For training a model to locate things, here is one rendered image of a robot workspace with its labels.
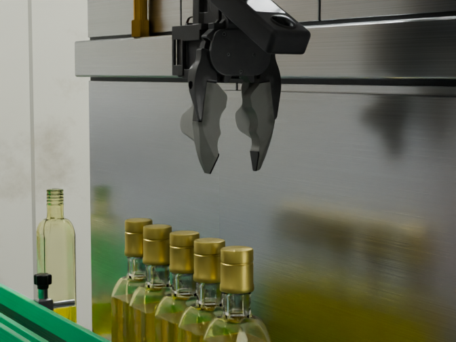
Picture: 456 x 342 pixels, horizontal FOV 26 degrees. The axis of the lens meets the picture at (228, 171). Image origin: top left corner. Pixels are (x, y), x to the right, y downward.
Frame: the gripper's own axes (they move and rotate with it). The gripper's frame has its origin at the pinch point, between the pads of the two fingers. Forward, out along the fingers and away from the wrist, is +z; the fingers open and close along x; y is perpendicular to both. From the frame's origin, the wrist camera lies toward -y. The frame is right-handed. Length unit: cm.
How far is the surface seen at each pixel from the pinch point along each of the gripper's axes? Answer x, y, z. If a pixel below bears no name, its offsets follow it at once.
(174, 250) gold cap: 1.2, 11.1, 10.9
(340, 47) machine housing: -13.1, -0.3, -11.6
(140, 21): -13, 47, -17
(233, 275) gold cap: 1.1, -1.3, 11.6
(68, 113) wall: -108, 300, 8
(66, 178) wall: -107, 300, 35
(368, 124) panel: -12.3, -6.0, -3.6
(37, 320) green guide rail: -3, 65, 31
